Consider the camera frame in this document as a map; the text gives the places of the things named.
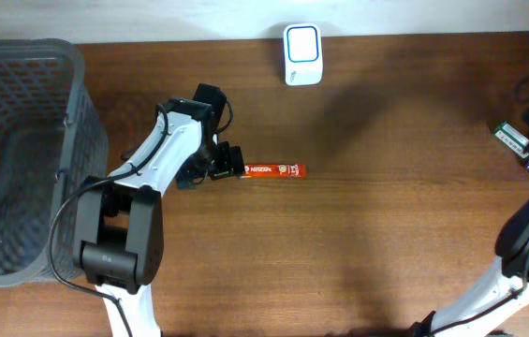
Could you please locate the grey plastic mesh basket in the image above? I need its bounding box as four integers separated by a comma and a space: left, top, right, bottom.
0, 39, 109, 287

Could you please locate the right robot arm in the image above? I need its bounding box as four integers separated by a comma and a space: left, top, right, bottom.
406, 110, 529, 337

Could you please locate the red Nescafe stick sachet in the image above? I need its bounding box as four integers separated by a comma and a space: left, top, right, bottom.
242, 164, 307, 179

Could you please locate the green Axe Brand box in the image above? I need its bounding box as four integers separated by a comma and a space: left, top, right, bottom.
493, 122, 529, 161

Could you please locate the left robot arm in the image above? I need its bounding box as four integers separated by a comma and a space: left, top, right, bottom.
72, 83, 245, 336

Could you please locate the white barcode scanner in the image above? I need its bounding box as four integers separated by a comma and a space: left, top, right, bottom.
283, 23, 323, 86

